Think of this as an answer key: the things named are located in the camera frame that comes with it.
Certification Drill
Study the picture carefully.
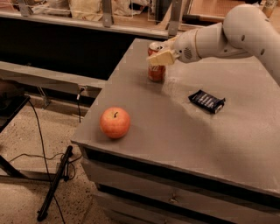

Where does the grey metal bench rail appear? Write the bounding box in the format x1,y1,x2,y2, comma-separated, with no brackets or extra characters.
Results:
0,61,106,98

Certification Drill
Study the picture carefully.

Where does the dark blue candy bar wrapper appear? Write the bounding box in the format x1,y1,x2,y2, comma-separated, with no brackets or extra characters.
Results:
188,89,226,114

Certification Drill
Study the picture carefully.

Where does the black power strip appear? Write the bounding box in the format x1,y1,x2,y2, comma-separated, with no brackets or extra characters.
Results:
37,145,73,221

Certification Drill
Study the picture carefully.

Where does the grey window ledge frame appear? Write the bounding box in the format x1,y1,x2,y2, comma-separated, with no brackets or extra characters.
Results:
0,0,197,39

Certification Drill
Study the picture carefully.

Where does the grey drawer cabinet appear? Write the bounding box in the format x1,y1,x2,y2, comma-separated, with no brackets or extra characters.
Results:
72,39,280,224

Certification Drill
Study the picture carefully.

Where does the black cable on floor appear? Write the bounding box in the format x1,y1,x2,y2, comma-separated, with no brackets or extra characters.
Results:
8,99,84,224

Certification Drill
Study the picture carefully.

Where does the black side table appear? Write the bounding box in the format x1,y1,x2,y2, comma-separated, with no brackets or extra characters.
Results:
0,79,30,178

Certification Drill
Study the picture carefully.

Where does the red coke can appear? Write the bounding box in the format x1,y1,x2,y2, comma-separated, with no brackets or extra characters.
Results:
148,41,165,82

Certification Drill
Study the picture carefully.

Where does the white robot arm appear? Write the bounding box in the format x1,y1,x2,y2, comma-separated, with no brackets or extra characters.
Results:
147,4,280,85

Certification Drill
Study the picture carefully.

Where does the red apple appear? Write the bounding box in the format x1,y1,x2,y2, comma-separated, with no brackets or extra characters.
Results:
100,107,130,139

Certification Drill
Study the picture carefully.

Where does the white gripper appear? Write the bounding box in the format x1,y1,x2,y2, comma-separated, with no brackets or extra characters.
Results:
147,29,200,66

